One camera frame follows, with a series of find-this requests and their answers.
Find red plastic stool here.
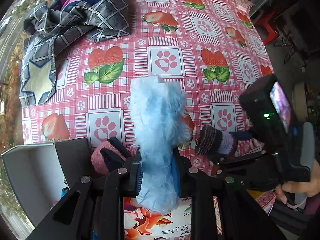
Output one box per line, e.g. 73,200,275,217
255,11,280,45

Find light blue fluffy sock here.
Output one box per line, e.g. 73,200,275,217
129,76,192,215

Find pink strawberry tablecloth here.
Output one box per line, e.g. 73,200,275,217
22,0,273,150

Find white open storage box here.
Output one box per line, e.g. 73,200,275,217
2,138,94,226

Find dark striped fluffy sock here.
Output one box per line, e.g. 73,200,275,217
195,125,238,157

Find pink printed card box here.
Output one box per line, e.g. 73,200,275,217
247,190,277,215

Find grey plaid star blanket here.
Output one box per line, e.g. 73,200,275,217
19,0,130,107

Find person's right hand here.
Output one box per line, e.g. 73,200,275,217
276,159,320,204

